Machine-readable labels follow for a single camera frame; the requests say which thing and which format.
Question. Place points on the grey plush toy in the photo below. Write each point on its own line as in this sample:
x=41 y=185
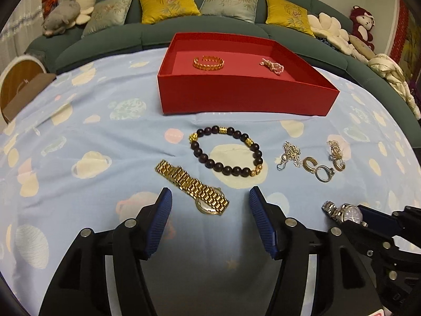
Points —
x=61 y=18

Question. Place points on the red box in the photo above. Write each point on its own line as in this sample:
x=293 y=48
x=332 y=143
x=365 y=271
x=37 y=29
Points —
x=236 y=95

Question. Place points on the green sofa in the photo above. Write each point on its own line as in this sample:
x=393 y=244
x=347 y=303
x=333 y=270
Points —
x=151 y=38

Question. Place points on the printed blue blanket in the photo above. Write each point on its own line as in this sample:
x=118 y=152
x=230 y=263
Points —
x=98 y=144

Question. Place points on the red wall hanging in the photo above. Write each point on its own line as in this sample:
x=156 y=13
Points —
x=400 y=29

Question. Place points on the gold wristwatch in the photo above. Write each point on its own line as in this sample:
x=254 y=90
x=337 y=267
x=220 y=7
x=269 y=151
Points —
x=194 y=189

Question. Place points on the silver wristwatch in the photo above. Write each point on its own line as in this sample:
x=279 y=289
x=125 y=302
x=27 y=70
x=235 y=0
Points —
x=348 y=213

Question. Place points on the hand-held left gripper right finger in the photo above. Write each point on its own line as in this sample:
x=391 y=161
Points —
x=261 y=217

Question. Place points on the white quilt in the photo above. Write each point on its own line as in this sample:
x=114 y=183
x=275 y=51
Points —
x=391 y=72

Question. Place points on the red monkey plush toy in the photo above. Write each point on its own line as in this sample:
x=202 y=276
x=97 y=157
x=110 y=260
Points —
x=361 y=23

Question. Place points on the yellow embroidered cushion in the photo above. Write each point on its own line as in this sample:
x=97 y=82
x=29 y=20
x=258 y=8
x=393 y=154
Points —
x=169 y=3
x=289 y=14

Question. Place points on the grey embroidered cushion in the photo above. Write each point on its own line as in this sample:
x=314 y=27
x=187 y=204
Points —
x=230 y=1
x=108 y=14

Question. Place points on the gold hoop earring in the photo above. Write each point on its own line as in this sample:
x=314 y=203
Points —
x=309 y=164

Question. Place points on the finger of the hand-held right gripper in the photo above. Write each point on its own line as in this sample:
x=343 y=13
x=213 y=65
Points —
x=375 y=215
x=365 y=237

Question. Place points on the white flower cushion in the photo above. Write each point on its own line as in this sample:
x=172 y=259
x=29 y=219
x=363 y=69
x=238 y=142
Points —
x=330 y=29

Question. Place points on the gold bangle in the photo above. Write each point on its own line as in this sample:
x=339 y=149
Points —
x=208 y=66

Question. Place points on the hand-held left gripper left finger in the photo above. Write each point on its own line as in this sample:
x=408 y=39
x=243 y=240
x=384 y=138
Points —
x=159 y=217

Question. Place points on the round wooden white board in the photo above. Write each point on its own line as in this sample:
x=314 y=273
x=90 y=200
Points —
x=19 y=82

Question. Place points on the brown cardboard box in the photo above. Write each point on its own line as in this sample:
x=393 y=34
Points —
x=31 y=92

